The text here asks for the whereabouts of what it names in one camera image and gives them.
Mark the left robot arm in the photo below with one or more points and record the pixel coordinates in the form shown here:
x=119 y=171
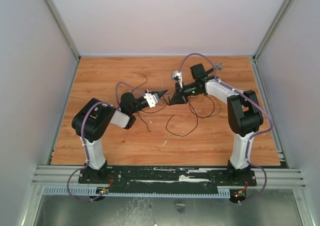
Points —
x=91 y=123

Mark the black adjustable wrench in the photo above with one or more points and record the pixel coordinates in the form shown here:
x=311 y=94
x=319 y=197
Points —
x=217 y=66

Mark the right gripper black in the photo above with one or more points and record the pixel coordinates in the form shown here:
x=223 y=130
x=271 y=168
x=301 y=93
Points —
x=180 y=91

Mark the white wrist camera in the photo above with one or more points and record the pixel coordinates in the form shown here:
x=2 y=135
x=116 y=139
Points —
x=152 y=99
x=177 y=76

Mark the aluminium front rail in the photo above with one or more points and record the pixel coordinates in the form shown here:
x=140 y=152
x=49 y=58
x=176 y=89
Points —
x=272 y=178

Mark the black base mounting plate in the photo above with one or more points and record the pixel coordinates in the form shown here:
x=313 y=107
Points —
x=171 y=180

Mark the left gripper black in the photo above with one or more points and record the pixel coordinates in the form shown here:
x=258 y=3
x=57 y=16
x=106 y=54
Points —
x=159 y=93

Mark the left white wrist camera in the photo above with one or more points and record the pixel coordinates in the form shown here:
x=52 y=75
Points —
x=152 y=99

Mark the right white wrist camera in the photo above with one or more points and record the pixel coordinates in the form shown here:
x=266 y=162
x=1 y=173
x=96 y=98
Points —
x=177 y=76

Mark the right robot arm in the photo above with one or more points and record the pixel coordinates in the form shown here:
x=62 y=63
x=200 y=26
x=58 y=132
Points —
x=244 y=117

